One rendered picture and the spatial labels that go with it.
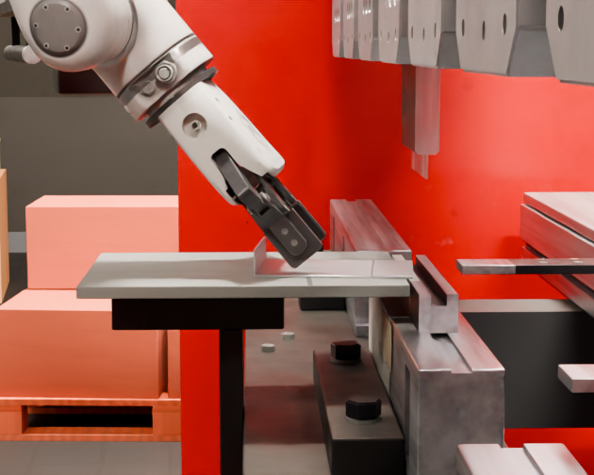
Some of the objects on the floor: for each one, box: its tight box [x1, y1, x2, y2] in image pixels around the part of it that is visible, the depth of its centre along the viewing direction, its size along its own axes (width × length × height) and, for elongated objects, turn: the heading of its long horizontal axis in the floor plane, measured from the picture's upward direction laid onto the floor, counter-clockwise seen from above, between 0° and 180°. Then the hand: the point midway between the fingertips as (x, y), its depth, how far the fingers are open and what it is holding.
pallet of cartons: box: [0, 196, 181, 442], centre depth 447 cm, size 80×112×68 cm
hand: (298, 236), depth 116 cm, fingers open, 5 cm apart
